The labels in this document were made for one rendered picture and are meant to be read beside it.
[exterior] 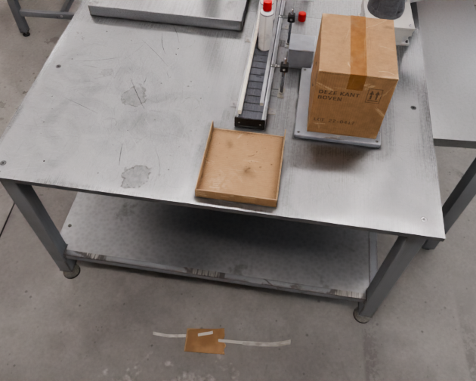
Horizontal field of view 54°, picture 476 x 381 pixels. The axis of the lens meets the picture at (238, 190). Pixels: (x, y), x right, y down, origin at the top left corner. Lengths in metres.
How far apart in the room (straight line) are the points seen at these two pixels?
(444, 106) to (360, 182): 0.52
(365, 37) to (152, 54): 0.85
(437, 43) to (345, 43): 0.70
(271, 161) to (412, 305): 1.11
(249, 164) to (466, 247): 1.41
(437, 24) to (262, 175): 1.16
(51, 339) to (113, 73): 1.18
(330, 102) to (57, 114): 0.97
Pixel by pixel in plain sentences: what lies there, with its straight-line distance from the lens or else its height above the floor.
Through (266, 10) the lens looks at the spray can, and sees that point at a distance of 1.81.
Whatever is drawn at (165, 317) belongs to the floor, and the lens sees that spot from 2.20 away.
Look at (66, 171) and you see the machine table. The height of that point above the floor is 0.83.
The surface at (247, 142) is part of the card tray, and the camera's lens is 1.62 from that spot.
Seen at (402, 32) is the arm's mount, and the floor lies 0.89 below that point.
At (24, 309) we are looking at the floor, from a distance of 2.39.
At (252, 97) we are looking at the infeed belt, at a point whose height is 0.88.
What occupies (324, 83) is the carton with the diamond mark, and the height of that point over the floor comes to 1.07.
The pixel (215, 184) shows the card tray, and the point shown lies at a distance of 1.51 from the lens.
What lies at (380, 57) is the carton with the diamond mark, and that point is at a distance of 1.57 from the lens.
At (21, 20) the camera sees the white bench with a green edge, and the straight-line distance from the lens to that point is 3.65.
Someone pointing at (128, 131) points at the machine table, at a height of 0.83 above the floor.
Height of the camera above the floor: 2.05
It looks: 55 degrees down
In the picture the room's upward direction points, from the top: 2 degrees clockwise
